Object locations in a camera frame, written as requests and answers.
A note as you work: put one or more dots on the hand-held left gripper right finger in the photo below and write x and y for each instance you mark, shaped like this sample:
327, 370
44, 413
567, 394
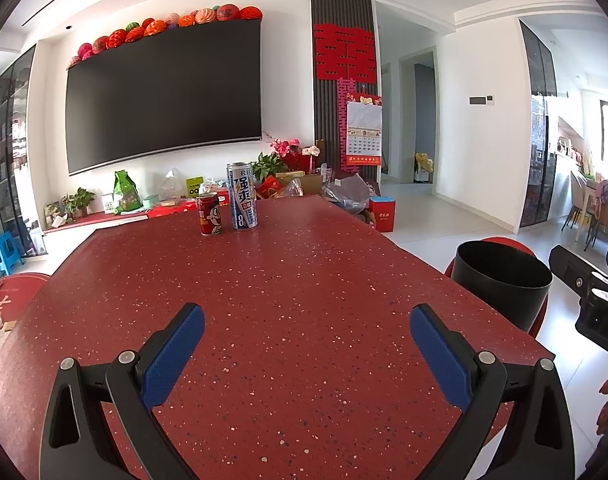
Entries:
441, 357

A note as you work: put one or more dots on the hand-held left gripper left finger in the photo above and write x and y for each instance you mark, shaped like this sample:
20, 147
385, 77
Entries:
173, 357

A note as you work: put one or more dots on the black trash bin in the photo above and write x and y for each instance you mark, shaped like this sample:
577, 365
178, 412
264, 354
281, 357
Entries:
499, 285

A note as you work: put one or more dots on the beige dining chair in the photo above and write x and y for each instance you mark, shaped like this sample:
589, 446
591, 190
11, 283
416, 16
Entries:
574, 200

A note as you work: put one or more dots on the red plastic stool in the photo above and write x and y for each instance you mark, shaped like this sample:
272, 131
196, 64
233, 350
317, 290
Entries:
504, 242

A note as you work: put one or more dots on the dining table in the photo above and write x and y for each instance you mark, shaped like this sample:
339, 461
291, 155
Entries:
591, 185

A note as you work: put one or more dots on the glass display cabinet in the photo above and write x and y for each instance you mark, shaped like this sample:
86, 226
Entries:
538, 160

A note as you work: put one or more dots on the short red drink can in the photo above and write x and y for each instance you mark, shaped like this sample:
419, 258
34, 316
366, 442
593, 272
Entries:
209, 215

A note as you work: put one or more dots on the red gift box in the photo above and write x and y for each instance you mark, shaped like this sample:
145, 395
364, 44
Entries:
383, 215

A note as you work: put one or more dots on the green snack bag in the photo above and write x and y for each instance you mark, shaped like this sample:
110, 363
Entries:
128, 192

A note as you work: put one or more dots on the clear plastic bag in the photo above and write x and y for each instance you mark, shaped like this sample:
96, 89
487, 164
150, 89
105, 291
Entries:
175, 185

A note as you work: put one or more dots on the yellow-green sign card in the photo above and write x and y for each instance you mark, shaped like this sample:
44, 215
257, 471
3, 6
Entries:
195, 186

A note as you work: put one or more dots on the tall silver drink can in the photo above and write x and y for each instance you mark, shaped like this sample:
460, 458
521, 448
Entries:
242, 197

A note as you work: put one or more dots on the yellow bag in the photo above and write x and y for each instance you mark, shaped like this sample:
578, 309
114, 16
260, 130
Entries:
424, 166

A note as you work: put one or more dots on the small potted plant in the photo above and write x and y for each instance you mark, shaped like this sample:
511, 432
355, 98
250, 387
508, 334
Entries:
79, 200

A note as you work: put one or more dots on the grey plastic bag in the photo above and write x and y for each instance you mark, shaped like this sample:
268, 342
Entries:
351, 190

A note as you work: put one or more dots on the blue plastic stool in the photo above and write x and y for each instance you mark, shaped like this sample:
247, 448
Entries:
5, 255

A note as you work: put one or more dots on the leafy green potted plant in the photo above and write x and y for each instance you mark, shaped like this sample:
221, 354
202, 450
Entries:
270, 167

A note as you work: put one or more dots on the brown cardboard box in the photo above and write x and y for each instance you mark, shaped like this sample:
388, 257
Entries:
304, 185

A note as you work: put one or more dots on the pink flower bouquet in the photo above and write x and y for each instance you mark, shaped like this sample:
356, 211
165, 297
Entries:
284, 146

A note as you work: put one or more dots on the large black television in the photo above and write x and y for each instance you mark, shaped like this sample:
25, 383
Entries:
164, 100

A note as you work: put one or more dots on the narrow red paper cutout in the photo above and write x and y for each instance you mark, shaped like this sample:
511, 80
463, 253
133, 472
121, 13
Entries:
343, 110

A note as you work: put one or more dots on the large red paper cutout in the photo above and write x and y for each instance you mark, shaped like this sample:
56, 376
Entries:
344, 52

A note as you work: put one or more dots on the row of paper lanterns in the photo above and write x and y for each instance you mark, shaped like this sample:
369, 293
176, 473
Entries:
229, 11

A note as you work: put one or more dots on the wall control panel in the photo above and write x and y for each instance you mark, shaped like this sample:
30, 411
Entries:
481, 100

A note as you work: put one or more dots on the red wall calendar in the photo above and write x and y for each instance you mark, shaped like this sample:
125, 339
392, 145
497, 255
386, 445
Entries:
364, 120

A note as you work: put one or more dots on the dark slatted wall panel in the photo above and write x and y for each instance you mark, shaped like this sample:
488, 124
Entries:
326, 5

